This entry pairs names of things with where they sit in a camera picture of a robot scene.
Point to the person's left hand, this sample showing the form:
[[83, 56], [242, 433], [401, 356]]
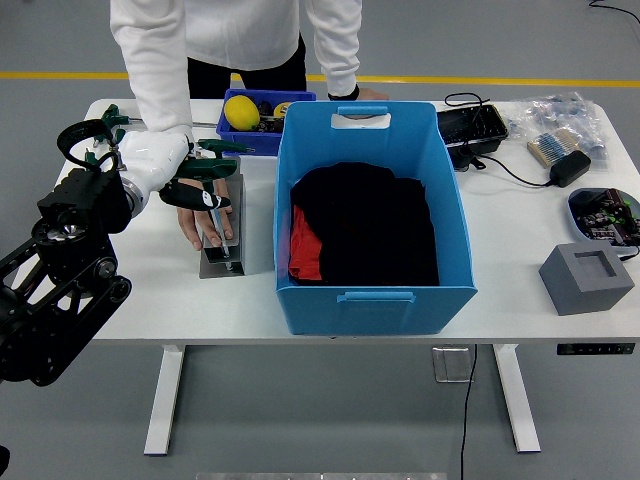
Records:
[[372, 94]]

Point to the person's right hand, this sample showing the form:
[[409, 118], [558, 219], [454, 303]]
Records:
[[192, 225]]

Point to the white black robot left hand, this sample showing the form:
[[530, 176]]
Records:
[[155, 155]]

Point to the grey metal tool stand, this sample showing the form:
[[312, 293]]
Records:
[[237, 235]]

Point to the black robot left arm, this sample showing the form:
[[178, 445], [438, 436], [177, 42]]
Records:
[[75, 200]]

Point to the person's left forearm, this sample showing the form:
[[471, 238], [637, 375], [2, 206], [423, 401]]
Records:
[[342, 70]]

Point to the person's right forearm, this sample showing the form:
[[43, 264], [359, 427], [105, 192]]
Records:
[[160, 110]]

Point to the large light blue box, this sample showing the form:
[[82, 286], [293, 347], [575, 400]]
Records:
[[375, 315]]

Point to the black wristwatch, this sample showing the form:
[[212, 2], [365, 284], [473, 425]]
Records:
[[344, 94]]

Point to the small dark blue bin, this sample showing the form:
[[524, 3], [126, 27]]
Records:
[[245, 142]]

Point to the yellow tape measure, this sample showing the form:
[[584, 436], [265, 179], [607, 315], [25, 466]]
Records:
[[281, 108]]

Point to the yellow lemon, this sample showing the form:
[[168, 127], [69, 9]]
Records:
[[241, 114]]

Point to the black plastic tray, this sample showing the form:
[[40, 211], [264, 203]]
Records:
[[470, 127]]

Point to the brown circuit board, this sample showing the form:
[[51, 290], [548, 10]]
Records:
[[271, 126]]

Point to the dark round part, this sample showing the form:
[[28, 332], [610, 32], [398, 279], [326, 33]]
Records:
[[265, 107]]

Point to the red cloth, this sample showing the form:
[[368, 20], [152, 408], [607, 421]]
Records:
[[305, 250]]

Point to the black cloth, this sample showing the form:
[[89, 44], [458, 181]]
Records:
[[370, 225]]

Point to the person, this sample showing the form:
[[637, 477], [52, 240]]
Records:
[[240, 30]]

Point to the white table leg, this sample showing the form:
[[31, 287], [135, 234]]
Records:
[[517, 400], [165, 400]]

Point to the clear bag of parts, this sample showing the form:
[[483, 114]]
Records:
[[555, 112]]

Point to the resistor tape bundle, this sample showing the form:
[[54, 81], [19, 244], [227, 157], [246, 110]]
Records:
[[552, 146]]

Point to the black power adapter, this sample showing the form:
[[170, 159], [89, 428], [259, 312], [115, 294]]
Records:
[[570, 169]]

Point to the light blue dish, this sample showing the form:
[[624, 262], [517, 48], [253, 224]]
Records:
[[575, 225]]

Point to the metal floor plate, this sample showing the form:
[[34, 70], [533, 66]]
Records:
[[450, 365]]

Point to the grey block with square recess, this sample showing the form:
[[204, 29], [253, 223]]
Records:
[[575, 295]]

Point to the black table control panel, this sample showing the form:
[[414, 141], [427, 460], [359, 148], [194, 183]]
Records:
[[595, 349]]

